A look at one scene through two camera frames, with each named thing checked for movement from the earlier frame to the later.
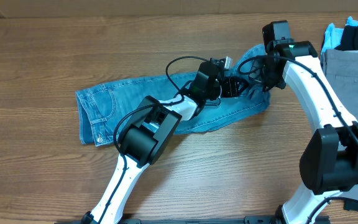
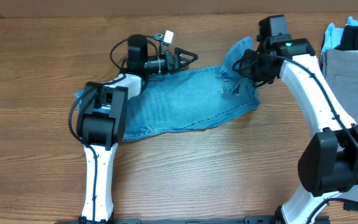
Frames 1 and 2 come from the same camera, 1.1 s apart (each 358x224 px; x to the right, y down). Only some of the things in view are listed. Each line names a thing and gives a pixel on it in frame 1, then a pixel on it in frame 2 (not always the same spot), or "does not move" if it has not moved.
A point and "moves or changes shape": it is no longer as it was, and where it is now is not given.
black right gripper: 266,78 to 247,64
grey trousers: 353,73 does not move
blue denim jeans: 100,109 moves or changes shape
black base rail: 249,219 does not move
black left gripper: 232,83 to 171,68
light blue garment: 332,36 does not move
